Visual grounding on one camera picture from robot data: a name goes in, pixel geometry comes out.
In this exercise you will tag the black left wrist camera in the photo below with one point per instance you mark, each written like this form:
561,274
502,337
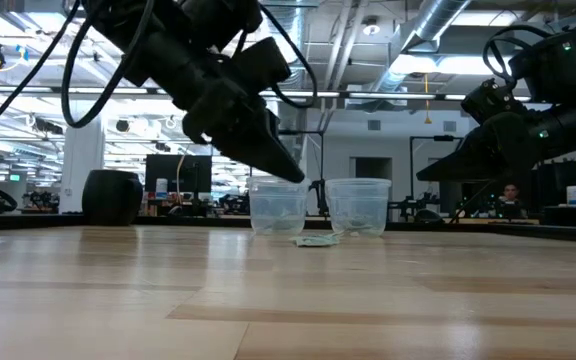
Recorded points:
263,65

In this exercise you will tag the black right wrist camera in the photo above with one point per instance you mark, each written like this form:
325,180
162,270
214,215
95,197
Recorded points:
490,100

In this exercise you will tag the black aluminium table frame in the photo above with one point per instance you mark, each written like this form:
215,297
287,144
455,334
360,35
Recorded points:
193,221

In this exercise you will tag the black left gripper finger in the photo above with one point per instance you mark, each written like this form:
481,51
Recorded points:
253,145

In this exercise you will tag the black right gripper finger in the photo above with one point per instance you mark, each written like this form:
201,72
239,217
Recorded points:
468,160

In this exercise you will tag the yellow hanging tag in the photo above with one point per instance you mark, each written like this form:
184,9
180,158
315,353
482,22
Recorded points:
427,117

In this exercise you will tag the person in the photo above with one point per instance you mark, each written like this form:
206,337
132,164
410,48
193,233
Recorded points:
510,197

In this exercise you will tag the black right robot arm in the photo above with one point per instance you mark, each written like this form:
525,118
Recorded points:
553,70

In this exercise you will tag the white canister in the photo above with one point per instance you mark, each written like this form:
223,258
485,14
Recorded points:
161,188
573,196

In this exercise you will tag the white building column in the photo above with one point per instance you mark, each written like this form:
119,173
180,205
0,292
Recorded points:
82,165

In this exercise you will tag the black computer monitor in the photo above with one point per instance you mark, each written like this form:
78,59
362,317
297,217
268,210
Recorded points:
178,172

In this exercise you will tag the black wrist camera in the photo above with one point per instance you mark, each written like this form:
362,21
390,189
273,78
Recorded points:
263,65
490,100

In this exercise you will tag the silver ventilation duct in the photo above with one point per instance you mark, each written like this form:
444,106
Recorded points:
438,15

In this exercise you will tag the black mug yellow inside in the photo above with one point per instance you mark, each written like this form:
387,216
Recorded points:
112,197

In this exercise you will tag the black metal stand frame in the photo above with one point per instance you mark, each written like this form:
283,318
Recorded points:
411,170

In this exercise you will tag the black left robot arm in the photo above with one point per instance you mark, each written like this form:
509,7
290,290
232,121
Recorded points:
133,25

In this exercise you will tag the green paper packet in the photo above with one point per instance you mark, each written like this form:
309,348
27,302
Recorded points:
274,212
355,223
315,240

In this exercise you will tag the clear plastic cup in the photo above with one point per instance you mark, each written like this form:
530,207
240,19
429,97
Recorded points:
358,200
278,200

